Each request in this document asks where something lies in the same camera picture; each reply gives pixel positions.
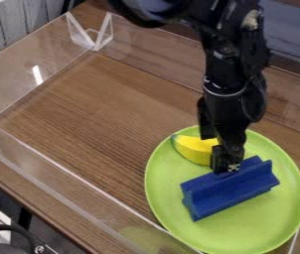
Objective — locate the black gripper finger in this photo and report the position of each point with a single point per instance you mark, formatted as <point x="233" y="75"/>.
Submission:
<point x="205" y="120"/>
<point x="225" y="160"/>

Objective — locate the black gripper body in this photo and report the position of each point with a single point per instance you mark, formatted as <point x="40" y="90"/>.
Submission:
<point x="237" y="107"/>

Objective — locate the blue ridged block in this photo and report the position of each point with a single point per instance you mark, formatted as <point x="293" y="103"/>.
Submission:
<point x="211" y="193"/>

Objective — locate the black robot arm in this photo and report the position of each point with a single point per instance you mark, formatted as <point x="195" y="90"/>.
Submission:
<point x="230" y="29"/>

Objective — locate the green round plate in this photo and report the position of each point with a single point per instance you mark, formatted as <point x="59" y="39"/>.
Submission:
<point x="249" y="228"/>

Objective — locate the yellow banana-shaped toy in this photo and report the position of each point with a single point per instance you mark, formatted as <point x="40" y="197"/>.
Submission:
<point x="193" y="148"/>

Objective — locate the black device with knob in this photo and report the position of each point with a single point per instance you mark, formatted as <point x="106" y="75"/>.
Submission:
<point x="49" y="239"/>

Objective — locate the clear acrylic barrier wall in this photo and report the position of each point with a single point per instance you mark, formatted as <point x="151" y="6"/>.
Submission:
<point x="94" y="92"/>

